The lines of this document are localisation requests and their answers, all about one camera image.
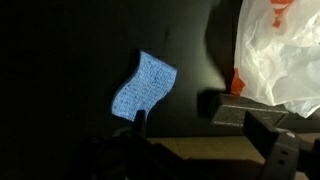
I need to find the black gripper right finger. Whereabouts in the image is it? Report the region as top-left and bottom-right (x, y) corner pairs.
(243, 111), (305, 180)

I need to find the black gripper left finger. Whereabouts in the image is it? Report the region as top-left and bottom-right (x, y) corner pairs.
(132, 110), (146, 136)

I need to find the black remote control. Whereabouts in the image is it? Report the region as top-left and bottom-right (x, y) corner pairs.
(208, 94), (293, 127)

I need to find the large cardboard box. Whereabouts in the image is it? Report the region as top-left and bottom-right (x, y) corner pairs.
(146, 133), (320, 180)

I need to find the white plastic bag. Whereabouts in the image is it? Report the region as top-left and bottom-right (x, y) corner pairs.
(231, 0), (320, 118)

